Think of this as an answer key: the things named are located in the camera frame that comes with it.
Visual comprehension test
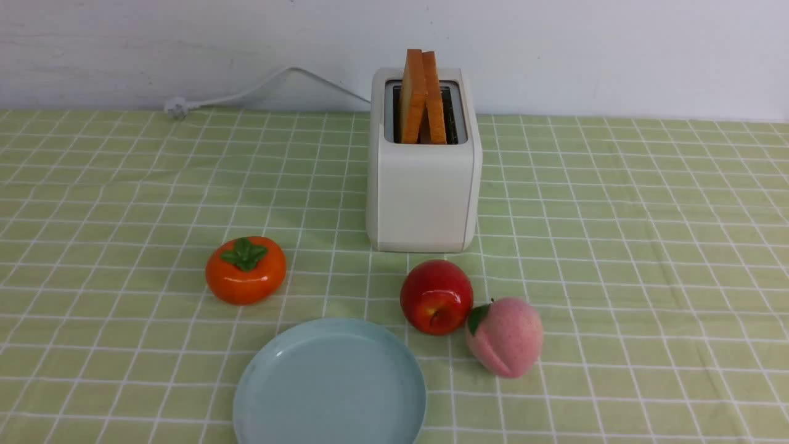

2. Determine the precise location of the toast slice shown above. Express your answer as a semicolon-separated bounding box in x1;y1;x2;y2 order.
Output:
399;49;427;144
420;51;448;144

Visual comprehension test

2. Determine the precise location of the white two-slot toaster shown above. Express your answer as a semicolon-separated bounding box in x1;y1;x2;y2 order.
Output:
366;67;483;253

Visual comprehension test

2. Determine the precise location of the red apple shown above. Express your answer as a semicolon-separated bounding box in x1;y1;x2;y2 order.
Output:
400;259;474;335

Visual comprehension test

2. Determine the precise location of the orange persimmon with green leaf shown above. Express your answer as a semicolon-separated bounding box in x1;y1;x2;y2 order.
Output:
205;236;287;306

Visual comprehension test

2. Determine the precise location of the pink peach with leaf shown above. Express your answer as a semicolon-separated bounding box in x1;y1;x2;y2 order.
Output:
465;297;544;379

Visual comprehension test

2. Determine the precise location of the light blue round plate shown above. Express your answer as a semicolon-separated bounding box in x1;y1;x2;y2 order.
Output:
233;318;427;443

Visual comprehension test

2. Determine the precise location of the green checkered tablecloth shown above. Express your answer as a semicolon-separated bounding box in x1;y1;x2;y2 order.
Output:
1;109;788;443

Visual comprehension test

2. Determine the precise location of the white power cable with plug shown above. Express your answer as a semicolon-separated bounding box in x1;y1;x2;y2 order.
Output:
164;65;372;120

